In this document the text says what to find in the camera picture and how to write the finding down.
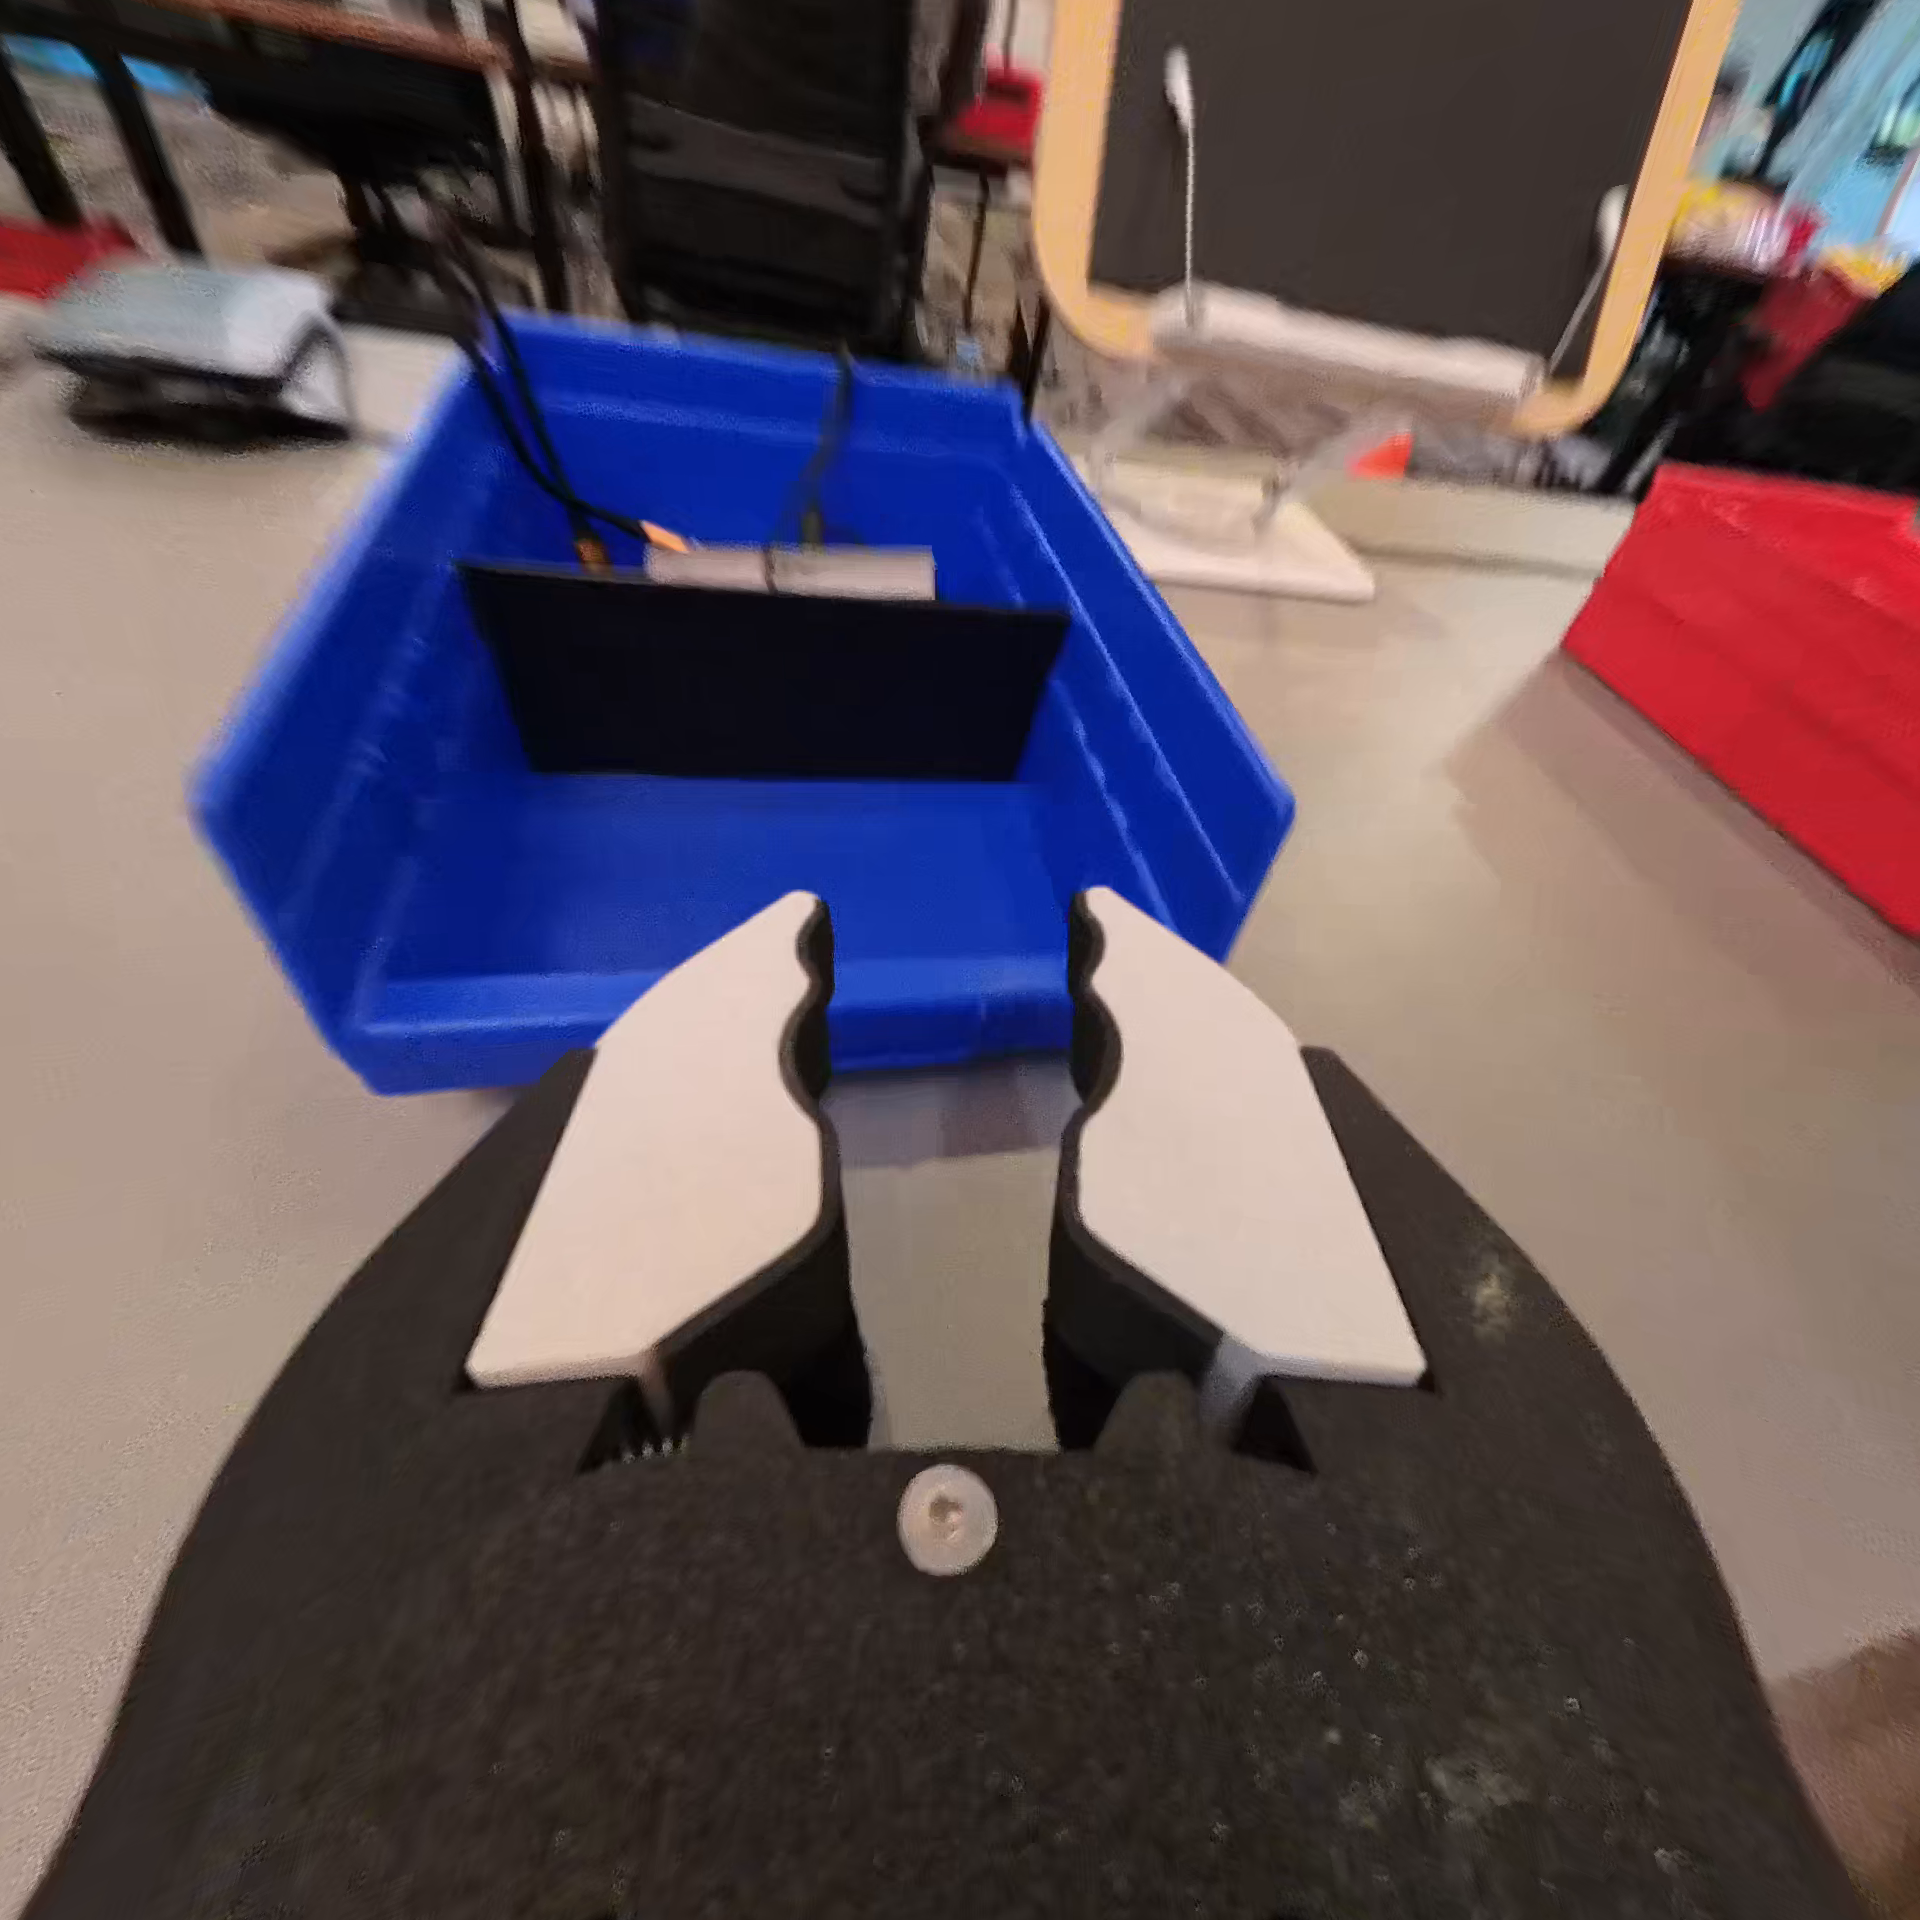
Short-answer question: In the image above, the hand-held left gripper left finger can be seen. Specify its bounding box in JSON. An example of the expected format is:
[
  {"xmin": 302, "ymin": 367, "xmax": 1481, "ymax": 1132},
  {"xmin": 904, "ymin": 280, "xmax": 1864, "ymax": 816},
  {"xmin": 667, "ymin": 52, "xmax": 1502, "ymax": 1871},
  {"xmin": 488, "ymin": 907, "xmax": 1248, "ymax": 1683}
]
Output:
[{"xmin": 467, "ymin": 892, "xmax": 872, "ymax": 1448}]

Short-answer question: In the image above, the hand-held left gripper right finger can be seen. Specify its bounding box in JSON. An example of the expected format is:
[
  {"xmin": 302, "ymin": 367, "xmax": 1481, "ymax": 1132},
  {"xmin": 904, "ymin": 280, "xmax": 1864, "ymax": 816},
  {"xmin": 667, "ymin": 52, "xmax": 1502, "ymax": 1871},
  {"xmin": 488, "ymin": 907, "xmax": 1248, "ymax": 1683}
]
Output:
[{"xmin": 1044, "ymin": 887, "xmax": 1431, "ymax": 1454}]

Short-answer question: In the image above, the blue plastic bin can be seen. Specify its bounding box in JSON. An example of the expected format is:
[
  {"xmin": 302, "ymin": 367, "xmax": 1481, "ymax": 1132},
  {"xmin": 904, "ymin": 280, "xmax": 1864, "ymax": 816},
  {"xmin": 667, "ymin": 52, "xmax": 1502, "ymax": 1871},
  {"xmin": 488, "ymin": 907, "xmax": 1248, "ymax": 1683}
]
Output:
[{"xmin": 193, "ymin": 312, "xmax": 1303, "ymax": 1099}]

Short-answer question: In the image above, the grey hub with cable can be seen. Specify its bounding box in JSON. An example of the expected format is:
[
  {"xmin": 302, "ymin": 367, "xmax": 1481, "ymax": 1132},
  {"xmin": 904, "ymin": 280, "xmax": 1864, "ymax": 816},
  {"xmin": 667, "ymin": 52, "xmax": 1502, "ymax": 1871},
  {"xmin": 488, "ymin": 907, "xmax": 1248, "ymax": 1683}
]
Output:
[{"xmin": 647, "ymin": 354, "xmax": 938, "ymax": 606}]

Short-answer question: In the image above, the black cable gold plug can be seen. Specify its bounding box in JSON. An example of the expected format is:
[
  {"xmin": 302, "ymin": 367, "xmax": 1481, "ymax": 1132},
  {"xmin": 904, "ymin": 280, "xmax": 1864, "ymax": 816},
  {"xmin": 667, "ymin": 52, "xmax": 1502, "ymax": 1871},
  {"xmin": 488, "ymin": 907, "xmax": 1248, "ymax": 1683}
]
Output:
[{"xmin": 451, "ymin": 286, "xmax": 698, "ymax": 573}]

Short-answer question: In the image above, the red plastic bin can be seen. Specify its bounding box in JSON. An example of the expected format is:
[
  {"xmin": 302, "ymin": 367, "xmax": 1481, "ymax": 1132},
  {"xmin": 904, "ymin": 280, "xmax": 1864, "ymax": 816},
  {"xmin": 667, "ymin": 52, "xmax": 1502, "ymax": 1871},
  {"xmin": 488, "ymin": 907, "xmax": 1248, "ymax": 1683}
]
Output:
[{"xmin": 1560, "ymin": 463, "xmax": 1920, "ymax": 942}]

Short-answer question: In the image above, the grey desk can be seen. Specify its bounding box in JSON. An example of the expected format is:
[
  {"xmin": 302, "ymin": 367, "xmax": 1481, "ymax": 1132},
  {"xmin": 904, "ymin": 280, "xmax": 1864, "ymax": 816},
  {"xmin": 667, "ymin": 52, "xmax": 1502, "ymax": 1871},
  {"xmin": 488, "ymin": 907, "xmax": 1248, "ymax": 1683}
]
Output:
[{"xmin": 0, "ymin": 317, "xmax": 1920, "ymax": 1893}]

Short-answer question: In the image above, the white folding stand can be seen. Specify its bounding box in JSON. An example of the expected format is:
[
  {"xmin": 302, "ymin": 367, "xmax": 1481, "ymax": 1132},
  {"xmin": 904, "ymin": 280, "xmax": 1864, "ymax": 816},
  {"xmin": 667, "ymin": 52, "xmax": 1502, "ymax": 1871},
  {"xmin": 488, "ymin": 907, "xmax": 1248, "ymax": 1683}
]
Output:
[{"xmin": 1074, "ymin": 43, "xmax": 1638, "ymax": 608}]

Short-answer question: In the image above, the grey pouch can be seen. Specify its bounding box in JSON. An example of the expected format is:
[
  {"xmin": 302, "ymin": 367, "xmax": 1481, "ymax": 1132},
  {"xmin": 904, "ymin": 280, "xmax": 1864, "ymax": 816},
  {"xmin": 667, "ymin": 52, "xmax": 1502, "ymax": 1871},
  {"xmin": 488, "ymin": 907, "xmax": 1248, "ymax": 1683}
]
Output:
[{"xmin": 31, "ymin": 259, "xmax": 367, "ymax": 444}]

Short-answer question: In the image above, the black office chair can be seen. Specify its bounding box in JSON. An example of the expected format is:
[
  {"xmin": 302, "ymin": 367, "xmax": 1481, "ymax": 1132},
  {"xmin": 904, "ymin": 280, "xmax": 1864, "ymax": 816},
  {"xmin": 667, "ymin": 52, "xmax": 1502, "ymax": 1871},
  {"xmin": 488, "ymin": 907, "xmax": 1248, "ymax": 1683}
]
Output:
[{"xmin": 583, "ymin": 0, "xmax": 957, "ymax": 367}]

